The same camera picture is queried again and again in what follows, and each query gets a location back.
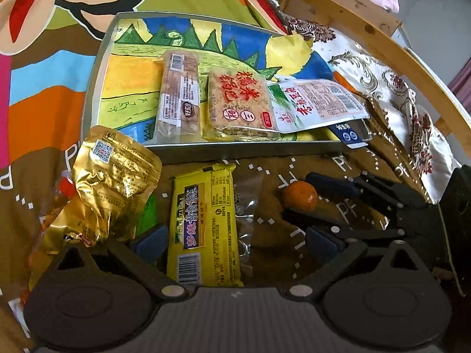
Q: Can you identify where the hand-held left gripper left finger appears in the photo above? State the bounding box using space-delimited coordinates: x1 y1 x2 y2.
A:
49 224 188 300

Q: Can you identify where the gold foil snack packet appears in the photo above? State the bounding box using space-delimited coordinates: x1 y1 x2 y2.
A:
72 125 162 247
40 195 111 258

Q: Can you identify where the rice cracker packet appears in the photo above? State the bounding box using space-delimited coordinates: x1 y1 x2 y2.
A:
202 67 281 142

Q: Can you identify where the tangerine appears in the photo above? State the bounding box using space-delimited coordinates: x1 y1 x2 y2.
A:
281 180 318 213

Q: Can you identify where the clear wrapper with dark candy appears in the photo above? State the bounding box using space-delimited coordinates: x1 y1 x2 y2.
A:
233 173 266 265

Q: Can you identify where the floral satin quilt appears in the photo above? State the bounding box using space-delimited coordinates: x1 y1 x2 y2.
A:
280 11 460 204

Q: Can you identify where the metal tray with dinosaur drawing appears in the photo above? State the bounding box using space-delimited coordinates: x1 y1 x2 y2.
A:
82 11 356 162

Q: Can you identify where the clear oat bar packet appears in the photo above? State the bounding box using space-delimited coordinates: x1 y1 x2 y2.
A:
152 51 202 144

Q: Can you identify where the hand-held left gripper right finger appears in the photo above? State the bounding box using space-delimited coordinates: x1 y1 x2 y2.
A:
289 226 433 299

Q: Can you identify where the white green snack packet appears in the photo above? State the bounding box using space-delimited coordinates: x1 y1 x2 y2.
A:
268 79 370 135

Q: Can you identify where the wooden bed frame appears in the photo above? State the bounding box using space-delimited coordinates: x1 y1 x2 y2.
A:
283 0 471 140

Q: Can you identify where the orange foil snack packet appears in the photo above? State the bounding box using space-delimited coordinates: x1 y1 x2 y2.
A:
22 199 74 302

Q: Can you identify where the yellow biscuit packet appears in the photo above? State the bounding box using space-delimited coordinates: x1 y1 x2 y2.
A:
166 164 245 288

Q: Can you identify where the clear packet with red label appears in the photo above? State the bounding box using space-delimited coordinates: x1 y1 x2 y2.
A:
55 171 77 207

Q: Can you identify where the blue white snack packet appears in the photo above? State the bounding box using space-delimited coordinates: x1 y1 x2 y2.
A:
327 119 372 149

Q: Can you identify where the cartoon monkey printed blanket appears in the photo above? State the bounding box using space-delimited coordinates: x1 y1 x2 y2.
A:
0 0 471 353

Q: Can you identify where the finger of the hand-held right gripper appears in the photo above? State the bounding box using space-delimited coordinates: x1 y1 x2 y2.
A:
281 208 405 239
305 172 427 210

